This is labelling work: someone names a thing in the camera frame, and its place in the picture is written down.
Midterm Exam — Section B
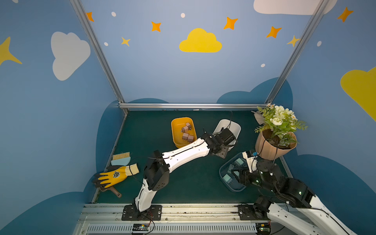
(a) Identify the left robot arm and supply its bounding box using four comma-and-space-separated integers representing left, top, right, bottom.
133, 128, 237, 213

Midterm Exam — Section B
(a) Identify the clear blue storage box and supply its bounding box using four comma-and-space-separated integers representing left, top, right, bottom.
219, 153, 247, 193

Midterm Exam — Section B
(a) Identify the pink plug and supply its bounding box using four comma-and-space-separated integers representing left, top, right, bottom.
187, 135, 195, 143
182, 133, 190, 141
186, 122, 192, 130
181, 126, 189, 133

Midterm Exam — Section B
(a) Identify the potted artificial plant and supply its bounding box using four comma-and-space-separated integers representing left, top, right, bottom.
255, 103, 307, 161

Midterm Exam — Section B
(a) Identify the aluminium frame rail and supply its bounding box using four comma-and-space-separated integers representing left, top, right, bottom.
119, 103, 267, 109

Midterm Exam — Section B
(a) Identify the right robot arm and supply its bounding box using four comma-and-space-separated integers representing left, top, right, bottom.
232, 157, 354, 235

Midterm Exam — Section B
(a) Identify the blue plug pile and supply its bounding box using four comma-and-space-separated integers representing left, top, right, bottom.
222, 174, 233, 184
228, 164, 234, 174

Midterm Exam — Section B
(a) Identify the wooden handle tool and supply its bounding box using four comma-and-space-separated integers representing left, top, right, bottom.
99, 186, 122, 198

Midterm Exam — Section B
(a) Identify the yellow storage box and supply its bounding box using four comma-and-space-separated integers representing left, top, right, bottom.
171, 117, 197, 148

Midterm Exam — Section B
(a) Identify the brush with blue handle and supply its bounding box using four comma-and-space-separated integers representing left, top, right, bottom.
111, 152, 131, 166

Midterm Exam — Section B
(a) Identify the yellow work glove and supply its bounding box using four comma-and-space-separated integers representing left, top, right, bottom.
92, 164, 140, 189

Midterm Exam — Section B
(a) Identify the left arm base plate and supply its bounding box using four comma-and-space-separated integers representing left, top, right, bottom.
121, 205, 162, 221

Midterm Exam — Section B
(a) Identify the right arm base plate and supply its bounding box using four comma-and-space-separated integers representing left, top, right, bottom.
238, 204, 270, 221

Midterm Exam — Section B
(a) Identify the white storage box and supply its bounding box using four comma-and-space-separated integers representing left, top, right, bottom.
213, 119, 241, 139

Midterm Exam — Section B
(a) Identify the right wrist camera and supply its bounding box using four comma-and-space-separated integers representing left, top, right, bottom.
242, 150, 258, 173

